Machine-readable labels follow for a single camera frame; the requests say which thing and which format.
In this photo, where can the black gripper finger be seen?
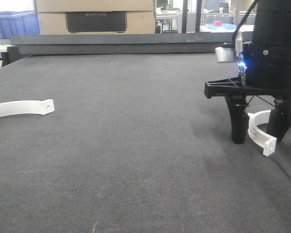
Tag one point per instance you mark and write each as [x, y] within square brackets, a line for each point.
[238, 116]
[279, 120]

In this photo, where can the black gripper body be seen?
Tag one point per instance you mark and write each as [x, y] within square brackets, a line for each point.
[263, 70]

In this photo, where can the white pvc pipe clamp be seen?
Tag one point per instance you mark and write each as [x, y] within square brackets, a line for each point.
[264, 140]
[37, 107]

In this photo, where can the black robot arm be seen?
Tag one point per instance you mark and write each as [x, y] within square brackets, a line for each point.
[272, 26]

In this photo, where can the blue plastic bin background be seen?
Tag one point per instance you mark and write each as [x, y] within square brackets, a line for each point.
[18, 23]

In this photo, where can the blue tray on far table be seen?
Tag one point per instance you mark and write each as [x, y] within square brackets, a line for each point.
[225, 26]

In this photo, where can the black raised table edge board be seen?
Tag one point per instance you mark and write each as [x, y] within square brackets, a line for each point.
[102, 44]

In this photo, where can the small red cube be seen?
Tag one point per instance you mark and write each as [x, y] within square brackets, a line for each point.
[217, 23]

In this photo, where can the large cardboard box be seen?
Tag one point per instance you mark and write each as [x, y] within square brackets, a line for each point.
[96, 16]

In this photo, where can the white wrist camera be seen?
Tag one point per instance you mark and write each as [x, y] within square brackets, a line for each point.
[230, 52]

